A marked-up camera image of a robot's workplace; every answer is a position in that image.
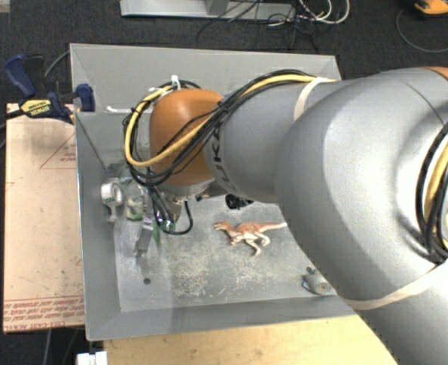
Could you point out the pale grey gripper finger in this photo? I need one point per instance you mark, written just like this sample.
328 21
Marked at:
147 238
138 243

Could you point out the clear plastic bottle, green label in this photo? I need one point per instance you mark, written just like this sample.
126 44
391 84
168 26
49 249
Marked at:
134 205

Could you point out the grey metal bin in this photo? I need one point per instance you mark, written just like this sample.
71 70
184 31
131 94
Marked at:
208 272

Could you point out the red-brown toy dinosaur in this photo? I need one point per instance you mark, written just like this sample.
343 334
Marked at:
246 231

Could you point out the brown cardboard board, red print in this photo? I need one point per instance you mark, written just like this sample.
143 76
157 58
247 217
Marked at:
41 223

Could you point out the small grey metal cylinder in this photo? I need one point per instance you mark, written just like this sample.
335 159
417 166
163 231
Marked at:
316 284

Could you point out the black cylinder on white bracket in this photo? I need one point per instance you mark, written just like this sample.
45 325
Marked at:
237 201

